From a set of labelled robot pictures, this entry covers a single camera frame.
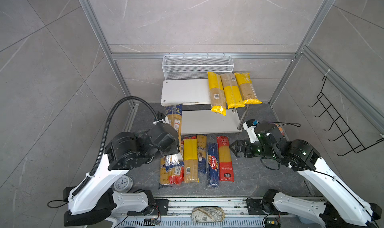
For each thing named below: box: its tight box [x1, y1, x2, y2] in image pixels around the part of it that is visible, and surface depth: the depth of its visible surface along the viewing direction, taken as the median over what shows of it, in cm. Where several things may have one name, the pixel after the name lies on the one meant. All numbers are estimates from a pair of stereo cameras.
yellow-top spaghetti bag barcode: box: [207, 72, 227, 117], surface depth 74 cm
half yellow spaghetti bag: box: [220, 73, 246, 110], surface depth 76 cm
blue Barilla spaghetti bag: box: [207, 142, 220, 189], surface depth 85 cm
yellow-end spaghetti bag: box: [234, 72, 263, 105], surface depth 76 cm
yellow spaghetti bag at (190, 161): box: [183, 138, 200, 184], surface depth 86 cm
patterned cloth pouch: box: [191, 206, 226, 223], surface depth 70 cm
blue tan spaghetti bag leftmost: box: [159, 156, 170, 186], surface depth 81 cm
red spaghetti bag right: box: [216, 136, 235, 182], surface depth 85 cm
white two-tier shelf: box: [160, 78, 243, 135], surface depth 82 cm
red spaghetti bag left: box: [168, 165, 185, 185], surface depth 82 cm
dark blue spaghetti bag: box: [197, 134, 207, 183], surface depth 90 cm
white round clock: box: [114, 175, 133, 193], surface depth 79 cm
